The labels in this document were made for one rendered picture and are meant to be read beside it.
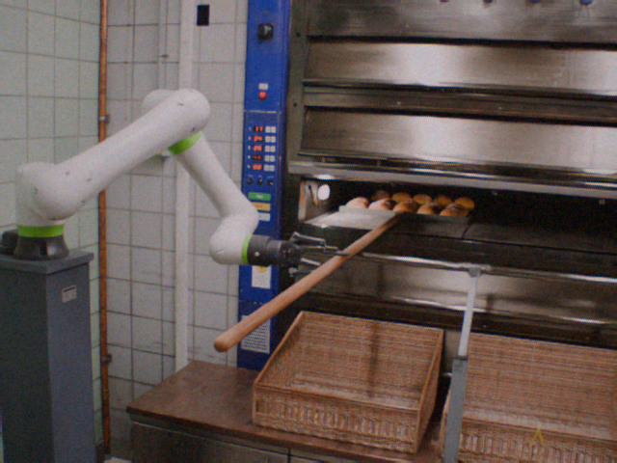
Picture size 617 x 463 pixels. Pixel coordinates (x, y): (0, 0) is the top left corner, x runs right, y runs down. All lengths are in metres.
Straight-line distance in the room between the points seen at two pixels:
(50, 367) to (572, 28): 1.94
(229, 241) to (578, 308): 1.24
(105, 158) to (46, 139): 1.01
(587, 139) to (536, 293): 0.56
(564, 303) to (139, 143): 1.54
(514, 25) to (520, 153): 0.44
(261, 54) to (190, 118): 0.87
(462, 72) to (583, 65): 0.41
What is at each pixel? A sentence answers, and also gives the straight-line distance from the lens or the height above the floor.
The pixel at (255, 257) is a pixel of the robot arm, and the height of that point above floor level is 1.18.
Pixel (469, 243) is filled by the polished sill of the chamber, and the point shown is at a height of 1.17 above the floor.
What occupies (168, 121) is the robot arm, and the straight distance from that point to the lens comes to 1.79.
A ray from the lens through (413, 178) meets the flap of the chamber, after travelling 2.34.
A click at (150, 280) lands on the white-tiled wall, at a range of 2.95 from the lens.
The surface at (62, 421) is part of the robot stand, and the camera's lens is 1.99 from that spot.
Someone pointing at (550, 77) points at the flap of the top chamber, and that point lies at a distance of 2.44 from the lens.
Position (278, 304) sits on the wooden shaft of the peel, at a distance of 1.47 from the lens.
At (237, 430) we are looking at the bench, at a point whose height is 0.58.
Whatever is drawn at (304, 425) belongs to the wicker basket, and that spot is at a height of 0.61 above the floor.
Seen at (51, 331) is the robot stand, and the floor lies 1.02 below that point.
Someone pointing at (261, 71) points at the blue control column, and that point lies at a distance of 2.62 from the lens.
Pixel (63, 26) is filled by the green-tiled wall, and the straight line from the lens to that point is 2.81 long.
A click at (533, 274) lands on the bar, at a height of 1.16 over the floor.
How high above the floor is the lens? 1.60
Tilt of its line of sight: 10 degrees down
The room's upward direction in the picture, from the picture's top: 3 degrees clockwise
